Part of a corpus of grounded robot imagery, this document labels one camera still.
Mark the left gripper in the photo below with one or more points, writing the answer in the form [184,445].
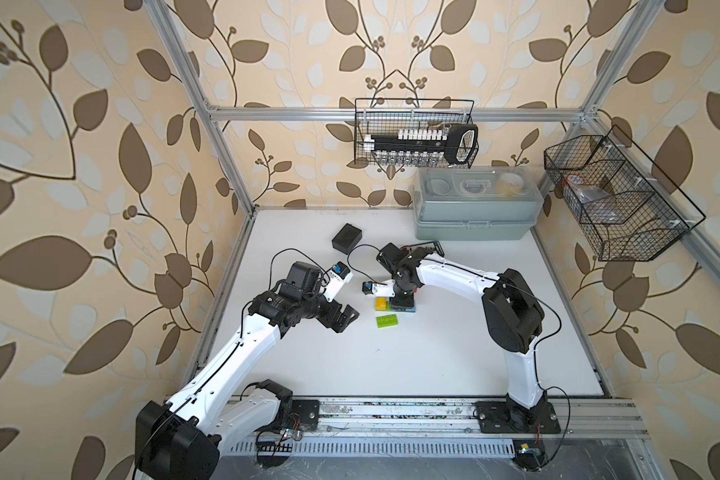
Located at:
[334,321]

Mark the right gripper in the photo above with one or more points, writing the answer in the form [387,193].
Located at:
[406,302]

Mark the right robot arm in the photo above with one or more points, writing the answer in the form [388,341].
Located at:
[513,314]

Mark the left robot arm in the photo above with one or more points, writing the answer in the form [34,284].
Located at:
[184,437]

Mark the lime lego brick lower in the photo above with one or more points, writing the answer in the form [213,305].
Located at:
[387,321]

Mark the black box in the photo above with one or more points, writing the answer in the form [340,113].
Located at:
[347,238]

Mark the grey plastic toolbox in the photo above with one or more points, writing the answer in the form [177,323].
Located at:
[480,204]

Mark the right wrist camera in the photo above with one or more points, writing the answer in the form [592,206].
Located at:
[379,289]

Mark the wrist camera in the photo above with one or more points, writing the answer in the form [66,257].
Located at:
[338,276]
[379,289]

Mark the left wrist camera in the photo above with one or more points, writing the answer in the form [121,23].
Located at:
[338,276]

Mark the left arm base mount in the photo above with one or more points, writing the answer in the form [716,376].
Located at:
[301,414]

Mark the aluminium front rail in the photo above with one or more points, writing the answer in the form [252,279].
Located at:
[424,428]

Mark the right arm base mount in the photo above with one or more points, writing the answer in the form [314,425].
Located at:
[508,417]

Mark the back wire basket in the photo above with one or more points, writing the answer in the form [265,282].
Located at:
[388,115]

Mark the wire basket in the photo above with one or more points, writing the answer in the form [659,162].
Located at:
[388,115]
[628,207]

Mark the right wire basket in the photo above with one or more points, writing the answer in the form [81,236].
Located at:
[628,207]

